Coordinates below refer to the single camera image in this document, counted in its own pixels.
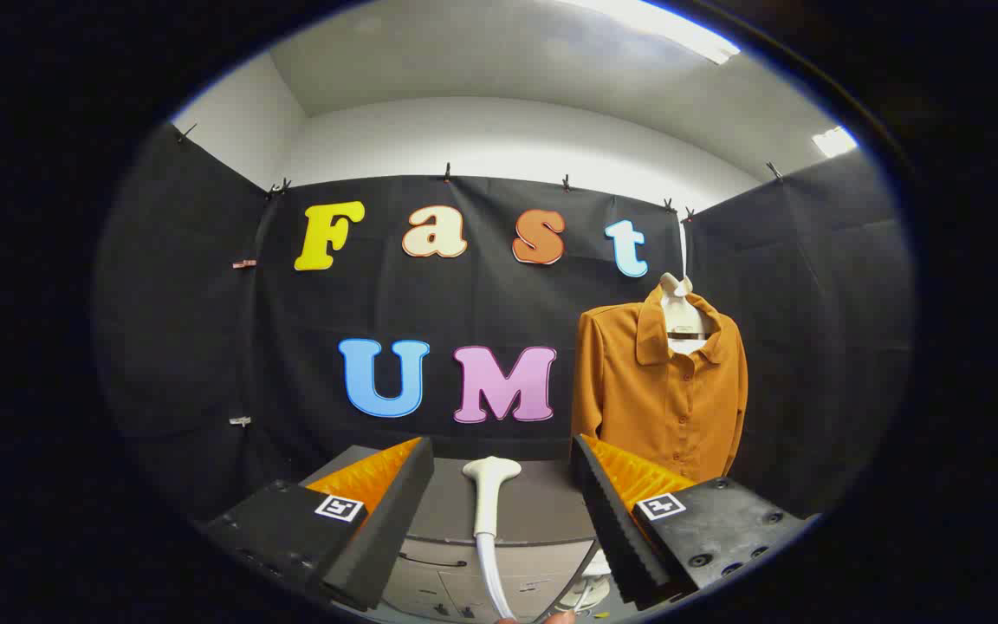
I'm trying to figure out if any orange button-up shirt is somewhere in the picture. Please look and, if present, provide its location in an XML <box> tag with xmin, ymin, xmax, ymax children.
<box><xmin>571</xmin><ymin>284</ymin><xmax>749</xmax><ymax>484</ymax></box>

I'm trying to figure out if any row of black cloth clips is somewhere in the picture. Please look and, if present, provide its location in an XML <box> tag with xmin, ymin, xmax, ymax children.
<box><xmin>174</xmin><ymin>123</ymin><xmax>784</xmax><ymax>222</ymax></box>

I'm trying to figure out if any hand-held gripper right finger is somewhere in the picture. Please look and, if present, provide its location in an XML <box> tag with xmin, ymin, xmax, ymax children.
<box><xmin>570</xmin><ymin>433</ymin><xmax>812</xmax><ymax>608</ymax></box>

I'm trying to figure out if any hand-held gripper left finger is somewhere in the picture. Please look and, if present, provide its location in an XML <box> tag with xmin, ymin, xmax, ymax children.
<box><xmin>204</xmin><ymin>436</ymin><xmax>436</xmax><ymax>612</ymax></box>

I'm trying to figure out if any long ceiling light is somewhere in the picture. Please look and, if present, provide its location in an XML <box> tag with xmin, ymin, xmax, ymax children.
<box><xmin>551</xmin><ymin>0</ymin><xmax>741</xmax><ymax>66</ymax></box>

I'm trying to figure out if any black backdrop cloth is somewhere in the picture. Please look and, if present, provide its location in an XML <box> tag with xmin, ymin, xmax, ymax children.
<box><xmin>92</xmin><ymin>121</ymin><xmax>914</xmax><ymax>521</ymax></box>

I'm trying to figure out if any small ceiling light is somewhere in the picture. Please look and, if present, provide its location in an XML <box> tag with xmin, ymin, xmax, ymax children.
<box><xmin>813</xmin><ymin>127</ymin><xmax>859</xmax><ymax>159</ymax></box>

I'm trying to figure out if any white round device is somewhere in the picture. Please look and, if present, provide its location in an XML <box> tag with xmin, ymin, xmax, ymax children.
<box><xmin>570</xmin><ymin>574</ymin><xmax>612</xmax><ymax>614</ymax></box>

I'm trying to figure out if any white clothes hanger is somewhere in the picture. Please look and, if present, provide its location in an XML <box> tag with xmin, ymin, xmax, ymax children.
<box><xmin>659</xmin><ymin>272</ymin><xmax>713</xmax><ymax>356</ymax></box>

